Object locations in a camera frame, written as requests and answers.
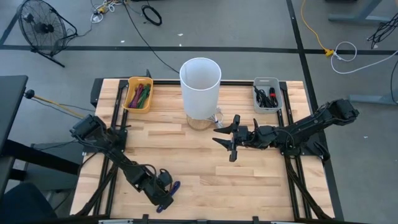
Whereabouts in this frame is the yellow plastic bin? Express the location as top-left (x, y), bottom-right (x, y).
top-left (121, 76), bottom-right (154, 114)

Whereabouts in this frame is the grey desk leg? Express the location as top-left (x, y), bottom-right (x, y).
top-left (348, 93), bottom-right (398, 106)
top-left (327, 0), bottom-right (398, 26)

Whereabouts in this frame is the black desk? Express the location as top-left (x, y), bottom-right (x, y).
top-left (0, 74), bottom-right (81, 200)

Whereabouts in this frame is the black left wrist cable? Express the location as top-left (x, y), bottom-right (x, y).
top-left (144, 164), bottom-right (160, 185)

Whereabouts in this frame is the yellow extension cord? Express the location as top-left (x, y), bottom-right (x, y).
top-left (299, 0), bottom-right (336, 58)

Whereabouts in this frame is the light grey plastic bin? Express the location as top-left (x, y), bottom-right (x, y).
top-left (252, 77), bottom-right (284, 114)

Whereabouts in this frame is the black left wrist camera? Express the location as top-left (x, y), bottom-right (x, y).
top-left (158, 169), bottom-right (174, 188)

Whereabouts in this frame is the white cylindrical bucket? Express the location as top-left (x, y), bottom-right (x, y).
top-left (179, 57), bottom-right (223, 132)

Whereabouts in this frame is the black coiled floor cable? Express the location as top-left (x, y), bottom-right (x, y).
top-left (141, 4), bottom-right (164, 27)

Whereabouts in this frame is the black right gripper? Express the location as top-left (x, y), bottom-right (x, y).
top-left (213, 114), bottom-right (265, 163)

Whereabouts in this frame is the white bundled lamp cord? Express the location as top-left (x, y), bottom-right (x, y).
top-left (206, 107), bottom-right (225, 130)

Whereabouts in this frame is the black aluminium table frame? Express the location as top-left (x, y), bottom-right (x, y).
top-left (70, 68), bottom-right (346, 224)

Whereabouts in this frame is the black floor cable bundle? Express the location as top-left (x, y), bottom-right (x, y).
top-left (366, 13), bottom-right (398, 50)

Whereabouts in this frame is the yellow rod with black knob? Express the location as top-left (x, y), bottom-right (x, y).
top-left (24, 89), bottom-right (87, 119)

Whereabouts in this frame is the long black floor cable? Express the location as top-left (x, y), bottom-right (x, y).
top-left (122, 0), bottom-right (182, 75)

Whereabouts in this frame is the black floor fan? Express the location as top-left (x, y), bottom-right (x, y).
top-left (17, 0), bottom-right (79, 68)

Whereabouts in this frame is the dark office chair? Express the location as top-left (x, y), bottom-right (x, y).
top-left (0, 182), bottom-right (58, 224)

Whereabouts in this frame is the white floor cable bundle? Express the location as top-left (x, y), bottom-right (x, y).
top-left (90, 0), bottom-right (126, 25)

